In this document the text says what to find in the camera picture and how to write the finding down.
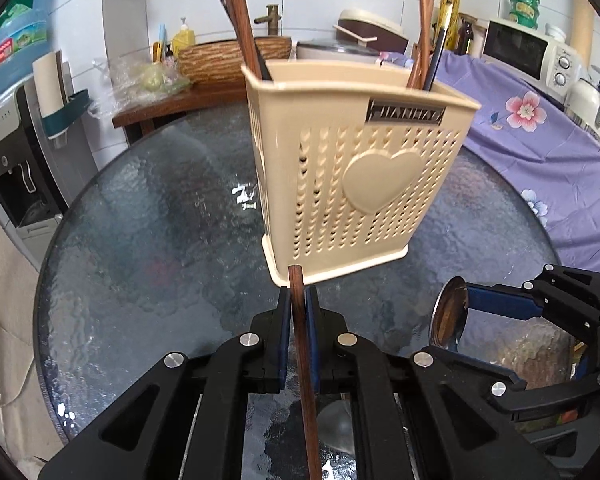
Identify green instant noodle cups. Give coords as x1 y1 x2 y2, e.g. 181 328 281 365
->
509 0 542 29

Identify brown wooden chopstick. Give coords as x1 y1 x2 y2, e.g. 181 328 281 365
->
416 0 432 88
287 265 331 480
215 0 270 81
407 0 437 89

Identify blue and yellow brushes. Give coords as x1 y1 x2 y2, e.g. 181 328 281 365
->
152 24 174 64

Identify white electric kettle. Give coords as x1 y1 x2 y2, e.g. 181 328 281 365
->
565 62 600 134

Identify white pan with glass lid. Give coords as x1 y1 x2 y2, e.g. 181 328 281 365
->
296 37 387 64

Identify wooden washstand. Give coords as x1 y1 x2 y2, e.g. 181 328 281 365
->
112 77 251 147

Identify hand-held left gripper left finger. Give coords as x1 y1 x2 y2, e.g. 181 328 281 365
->
37 285 292 480

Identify dark green wall holder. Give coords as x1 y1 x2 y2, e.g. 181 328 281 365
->
42 89 92 139

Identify white microwave oven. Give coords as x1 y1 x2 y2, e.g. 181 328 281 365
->
481 17 584 94

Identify brown glass bottle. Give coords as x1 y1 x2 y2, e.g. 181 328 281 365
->
456 17 474 56

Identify yellow dish soap bottle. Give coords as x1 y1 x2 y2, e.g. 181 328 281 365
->
172 17 197 59

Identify blue water jug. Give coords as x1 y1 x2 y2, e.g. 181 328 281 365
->
0 0 53 97

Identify brass faucet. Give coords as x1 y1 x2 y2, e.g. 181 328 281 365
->
254 5 281 37

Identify metal spoon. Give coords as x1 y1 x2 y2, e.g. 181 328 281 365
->
428 276 468 352

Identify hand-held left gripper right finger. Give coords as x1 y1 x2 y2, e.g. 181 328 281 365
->
305 286 563 480

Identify beige plastic utensil holder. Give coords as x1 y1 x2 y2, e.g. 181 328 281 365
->
241 57 482 283

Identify beige cloth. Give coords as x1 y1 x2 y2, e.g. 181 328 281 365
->
0 180 63 463

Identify clear plastic bags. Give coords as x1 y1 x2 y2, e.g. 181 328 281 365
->
92 57 191 109

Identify brown and white rice cooker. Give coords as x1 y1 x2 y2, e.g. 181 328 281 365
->
339 8 411 54

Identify white water dispenser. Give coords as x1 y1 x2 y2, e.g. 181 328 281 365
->
0 82 96 256

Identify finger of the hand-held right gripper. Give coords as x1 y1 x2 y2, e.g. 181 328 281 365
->
447 355 600 423
465 262 600 333

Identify woven pattern wash basin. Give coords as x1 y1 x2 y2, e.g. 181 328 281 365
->
178 36 294 86

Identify black chopstick with gold band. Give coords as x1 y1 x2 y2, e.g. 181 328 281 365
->
422 2 456 93

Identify purple floral cloth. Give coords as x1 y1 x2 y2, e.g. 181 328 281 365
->
380 50 600 281

